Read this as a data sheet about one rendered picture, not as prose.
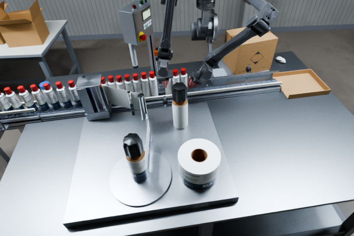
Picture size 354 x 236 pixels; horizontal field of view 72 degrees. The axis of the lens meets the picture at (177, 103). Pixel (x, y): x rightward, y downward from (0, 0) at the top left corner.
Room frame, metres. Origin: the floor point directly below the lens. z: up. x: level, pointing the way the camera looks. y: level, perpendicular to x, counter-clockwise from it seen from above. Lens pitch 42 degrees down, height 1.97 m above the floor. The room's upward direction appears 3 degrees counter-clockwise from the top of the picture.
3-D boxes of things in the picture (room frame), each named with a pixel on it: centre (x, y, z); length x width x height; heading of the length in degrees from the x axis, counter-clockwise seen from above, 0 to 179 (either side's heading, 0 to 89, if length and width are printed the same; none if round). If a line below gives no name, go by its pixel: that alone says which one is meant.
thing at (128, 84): (1.26, 0.30, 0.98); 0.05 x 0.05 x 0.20
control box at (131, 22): (1.35, 0.20, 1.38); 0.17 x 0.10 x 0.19; 151
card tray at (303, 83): (1.38, -0.90, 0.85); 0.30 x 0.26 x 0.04; 96
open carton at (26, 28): (2.44, 1.55, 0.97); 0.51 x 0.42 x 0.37; 4
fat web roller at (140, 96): (1.08, 0.21, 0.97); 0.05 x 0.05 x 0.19
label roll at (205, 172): (0.67, -0.09, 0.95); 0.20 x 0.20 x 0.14
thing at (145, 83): (1.27, 0.20, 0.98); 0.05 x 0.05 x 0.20
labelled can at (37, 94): (1.20, 0.87, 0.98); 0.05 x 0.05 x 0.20
